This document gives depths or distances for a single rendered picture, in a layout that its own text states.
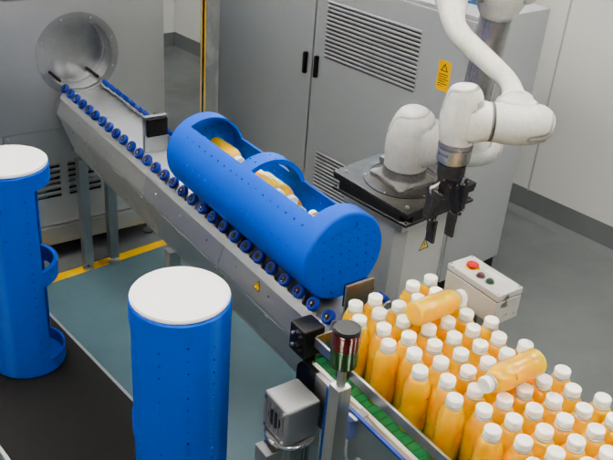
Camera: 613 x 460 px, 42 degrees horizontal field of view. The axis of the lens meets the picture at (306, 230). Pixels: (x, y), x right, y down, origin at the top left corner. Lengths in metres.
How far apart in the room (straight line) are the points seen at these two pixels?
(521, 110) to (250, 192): 0.86
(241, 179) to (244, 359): 1.33
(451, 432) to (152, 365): 0.82
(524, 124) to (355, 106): 2.29
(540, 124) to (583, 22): 2.82
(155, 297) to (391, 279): 1.01
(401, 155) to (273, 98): 2.13
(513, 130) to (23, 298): 1.92
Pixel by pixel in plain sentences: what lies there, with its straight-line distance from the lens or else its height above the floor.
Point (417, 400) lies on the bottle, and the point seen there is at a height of 1.01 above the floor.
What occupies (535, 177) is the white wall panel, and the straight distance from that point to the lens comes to 5.23.
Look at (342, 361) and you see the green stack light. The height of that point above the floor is 1.19.
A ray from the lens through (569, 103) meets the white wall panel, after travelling 5.00.
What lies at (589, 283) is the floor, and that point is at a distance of 4.69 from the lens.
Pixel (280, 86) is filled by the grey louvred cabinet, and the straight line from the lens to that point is 4.73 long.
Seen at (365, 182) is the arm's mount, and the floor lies 1.07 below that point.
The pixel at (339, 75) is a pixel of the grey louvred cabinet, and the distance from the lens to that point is 4.34.
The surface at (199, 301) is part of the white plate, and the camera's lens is 2.19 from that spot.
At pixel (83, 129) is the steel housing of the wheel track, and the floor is 0.87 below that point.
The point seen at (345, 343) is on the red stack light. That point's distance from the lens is 1.73.
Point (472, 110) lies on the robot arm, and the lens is 2.05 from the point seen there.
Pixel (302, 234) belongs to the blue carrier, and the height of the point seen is 1.17.
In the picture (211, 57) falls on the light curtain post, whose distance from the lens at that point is 3.48.
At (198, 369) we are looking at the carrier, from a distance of 2.21.
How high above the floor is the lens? 2.27
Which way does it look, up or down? 29 degrees down
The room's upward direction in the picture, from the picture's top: 5 degrees clockwise
